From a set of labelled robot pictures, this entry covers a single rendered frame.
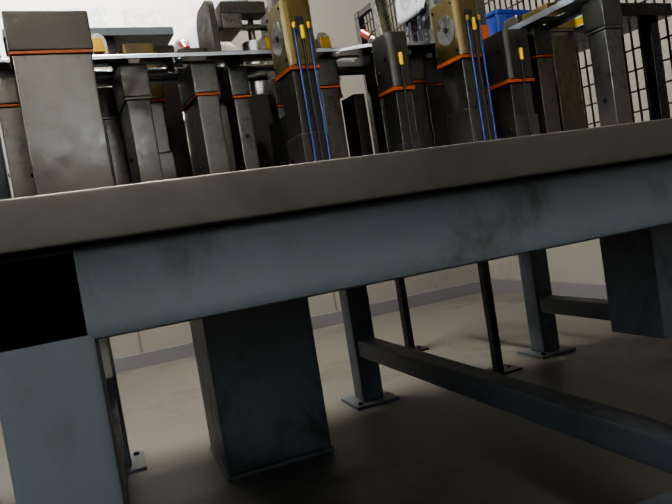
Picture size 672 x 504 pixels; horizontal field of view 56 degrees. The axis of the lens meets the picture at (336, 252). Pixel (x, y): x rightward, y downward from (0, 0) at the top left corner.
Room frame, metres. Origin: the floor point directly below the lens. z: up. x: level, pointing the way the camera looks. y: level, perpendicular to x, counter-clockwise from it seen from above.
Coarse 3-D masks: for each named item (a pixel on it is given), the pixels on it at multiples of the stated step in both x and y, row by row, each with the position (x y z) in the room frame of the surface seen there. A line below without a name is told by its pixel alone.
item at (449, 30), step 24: (456, 0) 1.24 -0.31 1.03; (432, 24) 1.31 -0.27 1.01; (456, 24) 1.24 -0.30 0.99; (456, 48) 1.25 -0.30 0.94; (480, 48) 1.26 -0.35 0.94; (456, 72) 1.27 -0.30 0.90; (480, 72) 1.25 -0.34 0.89; (456, 96) 1.28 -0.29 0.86; (480, 96) 1.26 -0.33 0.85; (456, 120) 1.28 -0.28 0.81; (480, 120) 1.25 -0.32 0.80
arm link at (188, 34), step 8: (216, 0) 1.75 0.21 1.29; (224, 0) 1.75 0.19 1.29; (232, 0) 1.75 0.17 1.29; (240, 0) 1.76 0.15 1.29; (192, 24) 1.77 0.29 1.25; (184, 32) 1.77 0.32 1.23; (192, 32) 1.76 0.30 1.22; (176, 40) 1.77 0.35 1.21; (184, 40) 1.76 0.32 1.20; (192, 40) 1.75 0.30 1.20; (176, 48) 1.77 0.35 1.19
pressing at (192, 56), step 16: (320, 48) 1.29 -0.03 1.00; (336, 48) 1.30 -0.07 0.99; (352, 48) 1.30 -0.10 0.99; (368, 48) 1.36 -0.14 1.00; (416, 48) 1.42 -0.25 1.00; (432, 48) 1.45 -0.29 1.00; (0, 64) 1.09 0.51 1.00; (96, 64) 1.17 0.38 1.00; (112, 64) 1.19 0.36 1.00; (160, 64) 1.23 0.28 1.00; (176, 64) 1.24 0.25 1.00; (224, 64) 1.31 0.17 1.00; (256, 64) 1.34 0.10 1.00; (272, 64) 1.36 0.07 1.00; (352, 64) 1.48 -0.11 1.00; (96, 80) 1.28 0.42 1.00; (112, 80) 1.29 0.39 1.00; (160, 80) 1.33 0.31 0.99; (176, 80) 1.35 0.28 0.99
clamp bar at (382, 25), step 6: (372, 0) 1.64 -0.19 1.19; (378, 0) 1.65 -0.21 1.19; (384, 0) 1.64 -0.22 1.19; (372, 6) 1.64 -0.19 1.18; (378, 6) 1.64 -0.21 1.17; (384, 6) 1.64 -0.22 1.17; (378, 12) 1.62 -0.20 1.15; (384, 12) 1.64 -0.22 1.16; (378, 18) 1.62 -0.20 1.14; (384, 18) 1.64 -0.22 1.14; (390, 18) 1.64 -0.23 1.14; (378, 24) 1.63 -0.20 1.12; (384, 24) 1.64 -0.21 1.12; (390, 24) 1.63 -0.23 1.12; (378, 30) 1.63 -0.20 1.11; (384, 30) 1.63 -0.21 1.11; (390, 30) 1.63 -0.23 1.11; (378, 36) 1.63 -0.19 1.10
